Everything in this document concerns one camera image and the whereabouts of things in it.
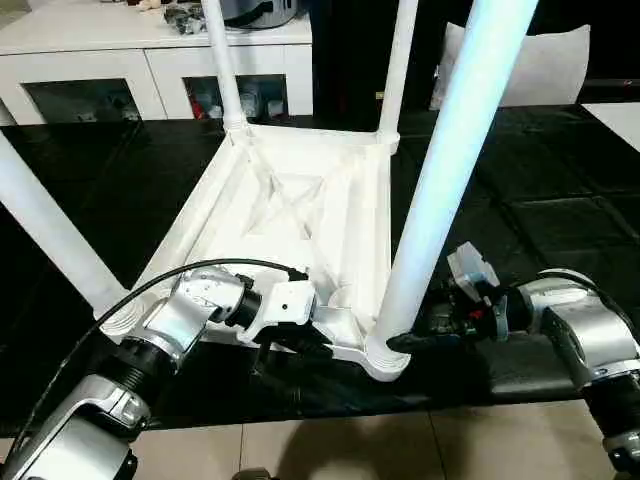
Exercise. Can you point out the white plastic table top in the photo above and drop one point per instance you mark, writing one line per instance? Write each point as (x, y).
(280, 200)

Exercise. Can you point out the white plastic table leg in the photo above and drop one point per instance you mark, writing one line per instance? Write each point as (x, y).
(50, 215)
(450, 165)
(397, 65)
(225, 65)

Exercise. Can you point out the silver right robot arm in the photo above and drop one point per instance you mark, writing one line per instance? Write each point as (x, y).
(585, 330)

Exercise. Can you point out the dark rounded robot torso part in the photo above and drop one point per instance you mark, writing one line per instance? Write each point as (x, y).
(257, 474)

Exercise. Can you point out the white flat board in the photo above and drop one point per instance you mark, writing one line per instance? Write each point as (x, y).
(612, 122)

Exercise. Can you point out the black work mat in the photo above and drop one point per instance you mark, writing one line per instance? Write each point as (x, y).
(100, 175)

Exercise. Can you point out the grey cushion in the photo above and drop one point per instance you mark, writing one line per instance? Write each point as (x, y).
(545, 70)

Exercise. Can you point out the black bar with red light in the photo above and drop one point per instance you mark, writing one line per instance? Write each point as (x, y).
(612, 82)

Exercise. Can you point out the black furniture with yellow label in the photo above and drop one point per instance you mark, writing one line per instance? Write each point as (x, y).
(350, 55)

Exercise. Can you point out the white glass-door cabinet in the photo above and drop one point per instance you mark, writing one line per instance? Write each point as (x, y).
(125, 65)

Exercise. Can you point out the grey bag with black trim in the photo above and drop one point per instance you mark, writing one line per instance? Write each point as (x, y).
(260, 12)

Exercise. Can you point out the black tangled item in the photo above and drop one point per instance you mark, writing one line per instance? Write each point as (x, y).
(186, 20)

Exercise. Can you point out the beige plush toy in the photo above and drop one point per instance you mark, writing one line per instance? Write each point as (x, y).
(150, 5)

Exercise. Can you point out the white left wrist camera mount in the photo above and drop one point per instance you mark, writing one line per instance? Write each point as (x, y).
(287, 302)

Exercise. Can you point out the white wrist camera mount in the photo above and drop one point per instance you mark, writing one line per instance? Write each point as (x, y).
(287, 302)
(470, 265)

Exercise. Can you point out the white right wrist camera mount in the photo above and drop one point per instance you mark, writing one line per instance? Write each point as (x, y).
(470, 265)

